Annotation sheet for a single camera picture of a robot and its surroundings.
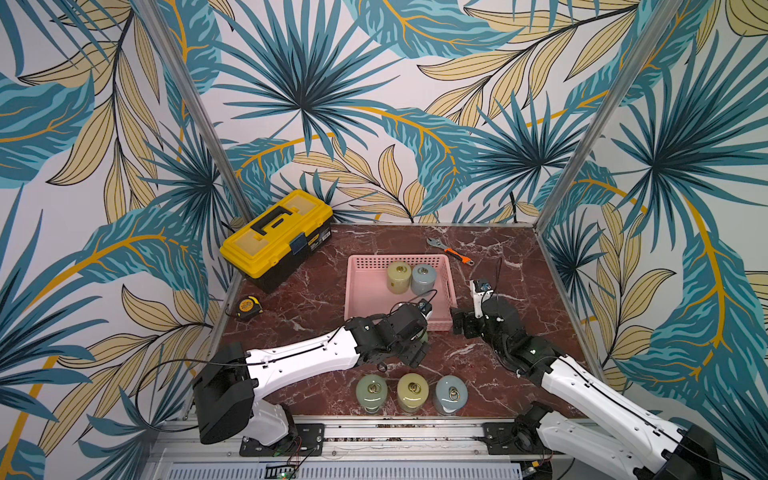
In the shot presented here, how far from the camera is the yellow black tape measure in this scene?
94cm

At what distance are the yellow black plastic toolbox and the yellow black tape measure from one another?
0.06 metres

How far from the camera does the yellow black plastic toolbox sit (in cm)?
90
